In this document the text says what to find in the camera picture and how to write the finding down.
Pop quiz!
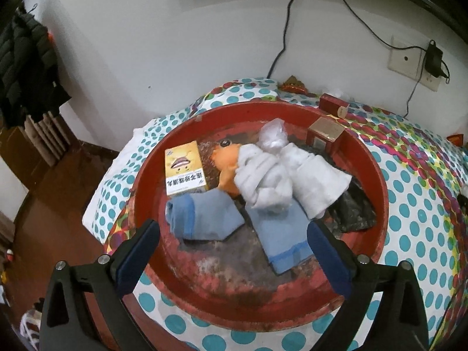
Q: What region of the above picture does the black power cable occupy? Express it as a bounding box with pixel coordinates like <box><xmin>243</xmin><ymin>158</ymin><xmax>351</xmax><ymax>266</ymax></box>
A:
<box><xmin>266</xmin><ymin>0</ymin><xmax>308</xmax><ymax>79</ymax></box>

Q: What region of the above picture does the radiator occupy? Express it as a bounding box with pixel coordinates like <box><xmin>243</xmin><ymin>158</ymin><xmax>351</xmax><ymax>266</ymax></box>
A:
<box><xmin>24</xmin><ymin>111</ymin><xmax>79</xmax><ymax>167</ymax></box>

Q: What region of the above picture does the red packet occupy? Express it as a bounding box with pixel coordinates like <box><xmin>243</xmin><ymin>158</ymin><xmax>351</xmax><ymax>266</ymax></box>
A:
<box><xmin>448</xmin><ymin>133</ymin><xmax>468</xmax><ymax>150</ymax></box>

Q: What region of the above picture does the black plastic bag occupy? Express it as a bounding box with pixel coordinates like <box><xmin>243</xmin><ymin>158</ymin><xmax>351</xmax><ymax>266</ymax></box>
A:
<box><xmin>324</xmin><ymin>154</ymin><xmax>377</xmax><ymax>234</ymax></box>

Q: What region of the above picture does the black puffer jacket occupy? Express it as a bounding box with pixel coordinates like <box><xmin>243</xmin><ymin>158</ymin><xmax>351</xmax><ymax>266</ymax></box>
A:
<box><xmin>0</xmin><ymin>5</ymin><xmax>72</xmax><ymax>128</ymax></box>

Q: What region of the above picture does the white sock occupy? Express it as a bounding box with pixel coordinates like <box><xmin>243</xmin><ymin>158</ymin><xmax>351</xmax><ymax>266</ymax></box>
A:
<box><xmin>234</xmin><ymin>143</ymin><xmax>295</xmax><ymax>213</ymax></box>
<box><xmin>283</xmin><ymin>142</ymin><xmax>353</xmax><ymax>220</ymax></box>

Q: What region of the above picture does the white sheet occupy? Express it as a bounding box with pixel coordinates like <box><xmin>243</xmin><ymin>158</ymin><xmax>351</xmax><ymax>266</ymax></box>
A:
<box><xmin>106</xmin><ymin>127</ymin><xmax>161</xmax><ymax>183</ymax></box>

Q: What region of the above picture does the orange toy figure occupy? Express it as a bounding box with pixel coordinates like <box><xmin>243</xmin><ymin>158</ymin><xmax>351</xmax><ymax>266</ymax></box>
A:
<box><xmin>212</xmin><ymin>138</ymin><xmax>244</xmax><ymax>195</ymax></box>

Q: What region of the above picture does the white patterned cloth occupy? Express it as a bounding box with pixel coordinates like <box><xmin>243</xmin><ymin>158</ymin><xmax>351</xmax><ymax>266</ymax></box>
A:
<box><xmin>20</xmin><ymin>309</ymin><xmax>42</xmax><ymax>350</ymax></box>

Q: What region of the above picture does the gold box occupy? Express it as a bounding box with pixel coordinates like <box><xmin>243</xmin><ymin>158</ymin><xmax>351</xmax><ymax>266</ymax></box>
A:
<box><xmin>307</xmin><ymin>117</ymin><xmax>346</xmax><ymax>154</ymax></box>

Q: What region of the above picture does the polka dot tablecloth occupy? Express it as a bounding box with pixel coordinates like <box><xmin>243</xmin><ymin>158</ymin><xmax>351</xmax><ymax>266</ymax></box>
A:
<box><xmin>82</xmin><ymin>77</ymin><xmax>468</xmax><ymax>351</ymax></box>

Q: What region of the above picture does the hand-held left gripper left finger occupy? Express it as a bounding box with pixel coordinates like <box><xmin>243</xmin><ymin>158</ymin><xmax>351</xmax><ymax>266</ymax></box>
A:
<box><xmin>38</xmin><ymin>219</ymin><xmax>161</xmax><ymax>351</ymax></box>

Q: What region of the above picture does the red round tray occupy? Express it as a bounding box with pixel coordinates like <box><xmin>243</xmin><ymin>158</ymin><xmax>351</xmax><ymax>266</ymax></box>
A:
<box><xmin>126</xmin><ymin>101</ymin><xmax>389</xmax><ymax>331</ymax></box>

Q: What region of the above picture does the thin charger cable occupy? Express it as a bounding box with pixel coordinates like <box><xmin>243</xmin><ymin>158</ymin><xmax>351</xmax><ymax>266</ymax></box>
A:
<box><xmin>404</xmin><ymin>75</ymin><xmax>450</xmax><ymax>118</ymax></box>

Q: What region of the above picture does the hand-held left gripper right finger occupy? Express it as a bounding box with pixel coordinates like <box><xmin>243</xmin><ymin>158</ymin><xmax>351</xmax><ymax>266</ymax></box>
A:
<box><xmin>306</xmin><ymin>220</ymin><xmax>431</xmax><ymax>351</ymax></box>

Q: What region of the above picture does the thin dark cable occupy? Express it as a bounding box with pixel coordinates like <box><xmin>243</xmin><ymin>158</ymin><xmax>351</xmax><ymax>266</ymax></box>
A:
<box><xmin>332</xmin><ymin>0</ymin><xmax>430</xmax><ymax>51</ymax></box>

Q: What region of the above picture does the black charger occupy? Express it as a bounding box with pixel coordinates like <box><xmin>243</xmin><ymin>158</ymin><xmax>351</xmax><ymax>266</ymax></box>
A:
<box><xmin>424</xmin><ymin>40</ymin><xmax>450</xmax><ymax>79</ymax></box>

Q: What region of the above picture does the red box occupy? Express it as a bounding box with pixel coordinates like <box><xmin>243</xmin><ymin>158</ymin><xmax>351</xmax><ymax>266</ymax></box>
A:
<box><xmin>319</xmin><ymin>93</ymin><xmax>350</xmax><ymax>118</ymax></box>

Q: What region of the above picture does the beige wall socket plate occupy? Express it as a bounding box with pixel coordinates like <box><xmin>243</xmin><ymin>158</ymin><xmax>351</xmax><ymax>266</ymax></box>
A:
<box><xmin>388</xmin><ymin>35</ymin><xmax>445</xmax><ymax>92</ymax></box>

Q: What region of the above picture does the clear plastic bag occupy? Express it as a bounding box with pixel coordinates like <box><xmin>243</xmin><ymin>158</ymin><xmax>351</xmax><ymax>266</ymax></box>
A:
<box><xmin>256</xmin><ymin>118</ymin><xmax>288</xmax><ymax>150</ymax></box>

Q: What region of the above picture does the wooden furniture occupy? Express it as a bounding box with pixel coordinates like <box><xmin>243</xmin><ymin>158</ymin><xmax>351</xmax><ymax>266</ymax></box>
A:
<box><xmin>0</xmin><ymin>210</ymin><xmax>15</xmax><ymax>249</ymax></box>

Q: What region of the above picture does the yellow cardboard box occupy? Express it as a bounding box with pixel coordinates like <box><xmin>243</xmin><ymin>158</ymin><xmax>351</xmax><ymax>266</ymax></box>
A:
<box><xmin>163</xmin><ymin>141</ymin><xmax>210</xmax><ymax>196</ymax></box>

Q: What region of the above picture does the blue sock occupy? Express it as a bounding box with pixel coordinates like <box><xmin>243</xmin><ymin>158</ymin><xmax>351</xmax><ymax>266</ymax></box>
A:
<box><xmin>165</xmin><ymin>192</ymin><xmax>245</xmax><ymax>242</ymax></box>
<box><xmin>244</xmin><ymin>201</ymin><xmax>315</xmax><ymax>276</ymax></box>

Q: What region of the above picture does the white tissue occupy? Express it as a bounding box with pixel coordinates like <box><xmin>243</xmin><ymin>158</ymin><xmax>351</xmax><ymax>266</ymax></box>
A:
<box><xmin>327</xmin><ymin>88</ymin><xmax>357</xmax><ymax>103</ymax></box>

